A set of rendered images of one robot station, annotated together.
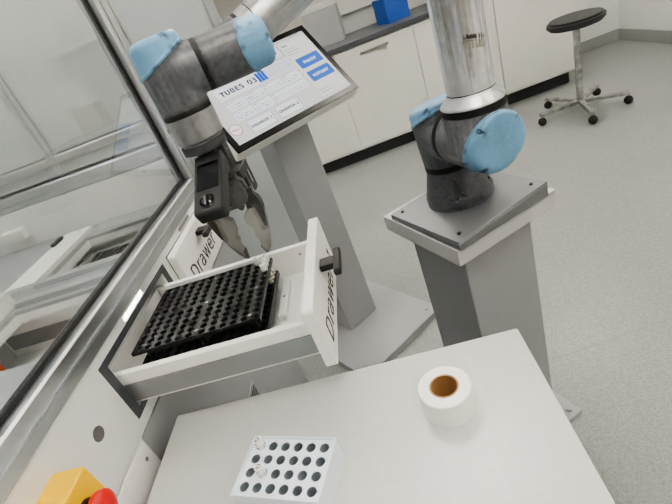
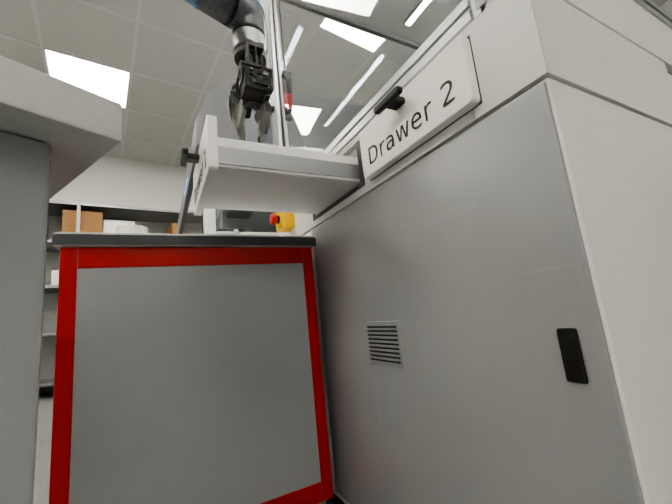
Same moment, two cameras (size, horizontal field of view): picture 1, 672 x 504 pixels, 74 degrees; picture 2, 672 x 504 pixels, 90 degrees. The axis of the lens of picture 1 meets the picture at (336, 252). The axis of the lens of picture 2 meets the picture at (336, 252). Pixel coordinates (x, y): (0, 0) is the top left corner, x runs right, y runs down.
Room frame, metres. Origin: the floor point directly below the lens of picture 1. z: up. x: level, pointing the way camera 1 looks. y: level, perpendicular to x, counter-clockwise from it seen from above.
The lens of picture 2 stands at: (1.35, -0.17, 0.55)
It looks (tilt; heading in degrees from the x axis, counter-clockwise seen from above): 10 degrees up; 142
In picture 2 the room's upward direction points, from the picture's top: 6 degrees counter-clockwise
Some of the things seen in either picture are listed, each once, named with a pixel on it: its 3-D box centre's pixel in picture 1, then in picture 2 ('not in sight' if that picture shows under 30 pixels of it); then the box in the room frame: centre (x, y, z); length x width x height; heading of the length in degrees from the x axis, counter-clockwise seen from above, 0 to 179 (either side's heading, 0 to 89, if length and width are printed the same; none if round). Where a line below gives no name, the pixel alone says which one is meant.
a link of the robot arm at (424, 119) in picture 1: (442, 128); not in sight; (0.91, -0.31, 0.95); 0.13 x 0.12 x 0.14; 9
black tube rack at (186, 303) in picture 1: (215, 315); not in sight; (0.68, 0.24, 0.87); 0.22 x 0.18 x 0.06; 80
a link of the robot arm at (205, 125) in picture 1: (194, 128); (250, 48); (0.73, 0.13, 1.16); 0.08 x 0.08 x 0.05
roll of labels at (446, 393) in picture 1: (446, 396); (132, 236); (0.41, -0.07, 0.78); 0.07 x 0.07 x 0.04
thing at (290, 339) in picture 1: (211, 319); (293, 185); (0.68, 0.25, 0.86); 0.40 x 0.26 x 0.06; 80
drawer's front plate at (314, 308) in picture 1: (321, 282); (203, 173); (0.64, 0.04, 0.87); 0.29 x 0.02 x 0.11; 170
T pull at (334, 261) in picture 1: (330, 262); (190, 158); (0.64, 0.02, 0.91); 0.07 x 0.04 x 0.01; 170
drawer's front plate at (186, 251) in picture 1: (199, 244); (406, 121); (1.01, 0.30, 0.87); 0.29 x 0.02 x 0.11; 170
